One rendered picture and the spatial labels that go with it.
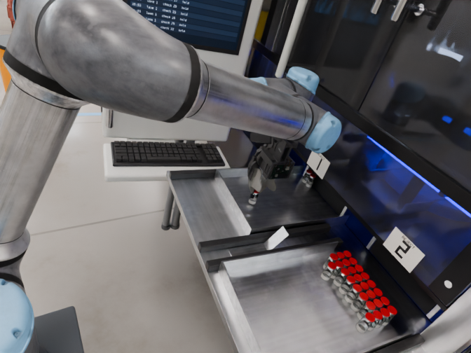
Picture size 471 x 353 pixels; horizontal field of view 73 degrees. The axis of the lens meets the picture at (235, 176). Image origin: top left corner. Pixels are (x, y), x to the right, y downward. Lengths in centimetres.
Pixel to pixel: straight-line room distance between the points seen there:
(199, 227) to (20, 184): 45
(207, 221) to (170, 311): 92
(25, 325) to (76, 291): 125
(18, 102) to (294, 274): 65
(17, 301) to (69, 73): 32
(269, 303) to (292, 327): 7
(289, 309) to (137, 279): 118
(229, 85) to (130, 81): 13
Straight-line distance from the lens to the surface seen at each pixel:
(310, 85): 75
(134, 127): 127
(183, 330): 168
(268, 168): 83
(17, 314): 55
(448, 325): 83
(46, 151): 51
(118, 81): 35
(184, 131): 131
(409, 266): 83
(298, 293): 79
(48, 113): 48
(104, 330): 167
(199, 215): 87
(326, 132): 59
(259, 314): 72
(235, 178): 104
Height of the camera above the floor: 147
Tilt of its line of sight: 34 degrees down
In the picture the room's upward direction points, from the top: 17 degrees clockwise
